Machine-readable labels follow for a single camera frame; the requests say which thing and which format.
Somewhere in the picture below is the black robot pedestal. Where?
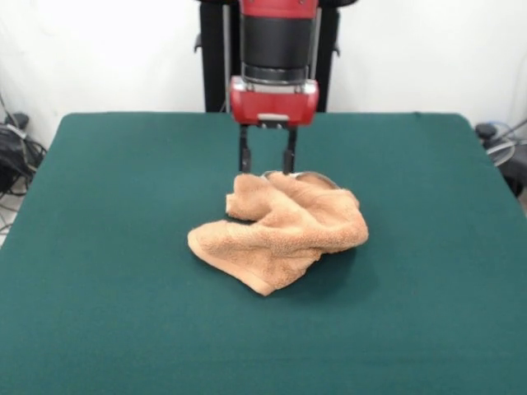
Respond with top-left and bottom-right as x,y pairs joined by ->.
193,0 -> 343,114

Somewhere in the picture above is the dark green table cloth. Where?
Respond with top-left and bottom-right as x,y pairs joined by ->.
0,111 -> 527,395

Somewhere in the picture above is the black cable bundle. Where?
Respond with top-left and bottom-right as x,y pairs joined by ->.
0,123 -> 47,198

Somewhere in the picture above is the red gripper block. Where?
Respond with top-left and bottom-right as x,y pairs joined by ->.
229,76 -> 320,174

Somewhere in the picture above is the tan terry towel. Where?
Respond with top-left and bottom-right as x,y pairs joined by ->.
187,170 -> 371,296

